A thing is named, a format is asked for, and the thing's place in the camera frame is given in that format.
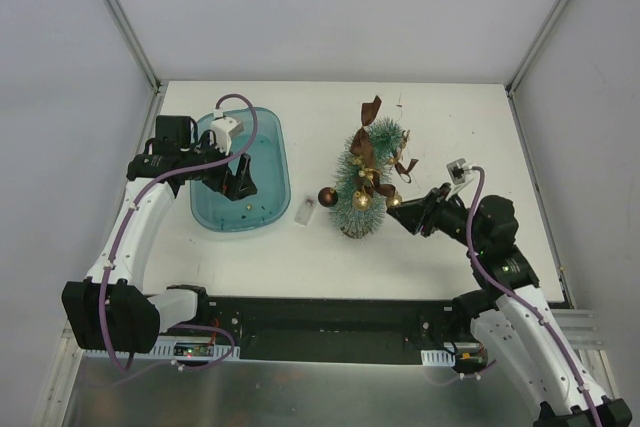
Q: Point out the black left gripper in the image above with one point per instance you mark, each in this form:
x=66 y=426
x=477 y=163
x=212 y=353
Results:
x=226 y=179

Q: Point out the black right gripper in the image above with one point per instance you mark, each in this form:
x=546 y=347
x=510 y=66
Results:
x=428 y=213

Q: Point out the teal transparent plastic bin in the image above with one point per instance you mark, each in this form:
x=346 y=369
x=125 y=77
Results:
x=257 y=187

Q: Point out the gold ball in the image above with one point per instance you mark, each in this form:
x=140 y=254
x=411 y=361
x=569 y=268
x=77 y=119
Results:
x=361 y=201

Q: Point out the gold berry sprig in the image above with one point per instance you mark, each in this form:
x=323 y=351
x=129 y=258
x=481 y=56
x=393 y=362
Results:
x=363 y=154

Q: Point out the small frosted green christmas tree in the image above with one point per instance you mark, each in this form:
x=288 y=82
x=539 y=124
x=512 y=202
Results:
x=348 y=221

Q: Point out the brown matte ball ornament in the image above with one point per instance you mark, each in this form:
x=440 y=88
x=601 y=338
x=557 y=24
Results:
x=328 y=197

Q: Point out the brown ribbon bow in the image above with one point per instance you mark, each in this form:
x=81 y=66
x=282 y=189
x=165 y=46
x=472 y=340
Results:
x=372 y=181

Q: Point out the gold glitter ball ornament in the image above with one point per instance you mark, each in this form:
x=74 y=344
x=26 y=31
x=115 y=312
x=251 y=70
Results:
x=394 y=201

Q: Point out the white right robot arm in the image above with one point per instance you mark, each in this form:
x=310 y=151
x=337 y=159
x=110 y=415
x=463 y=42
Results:
x=508 y=313

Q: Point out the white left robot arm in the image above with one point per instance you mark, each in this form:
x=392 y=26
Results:
x=108 y=310

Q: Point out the right controller board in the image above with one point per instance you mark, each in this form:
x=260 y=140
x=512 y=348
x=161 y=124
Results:
x=445 y=358

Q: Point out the controller board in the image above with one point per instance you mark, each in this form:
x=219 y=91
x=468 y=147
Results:
x=192 y=351
x=445 y=358

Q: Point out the left controller board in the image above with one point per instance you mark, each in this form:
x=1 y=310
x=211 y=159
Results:
x=192 y=351

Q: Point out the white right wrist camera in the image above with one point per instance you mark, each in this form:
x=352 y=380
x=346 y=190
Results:
x=460 y=175

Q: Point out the left aluminium corner post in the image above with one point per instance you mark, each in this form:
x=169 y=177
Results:
x=132 y=42

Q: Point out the aluminium corner post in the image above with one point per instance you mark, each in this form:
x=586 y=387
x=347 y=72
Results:
x=132 y=42
x=543 y=34

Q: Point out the right aluminium corner post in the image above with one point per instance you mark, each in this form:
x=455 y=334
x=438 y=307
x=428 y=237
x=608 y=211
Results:
x=543 y=34

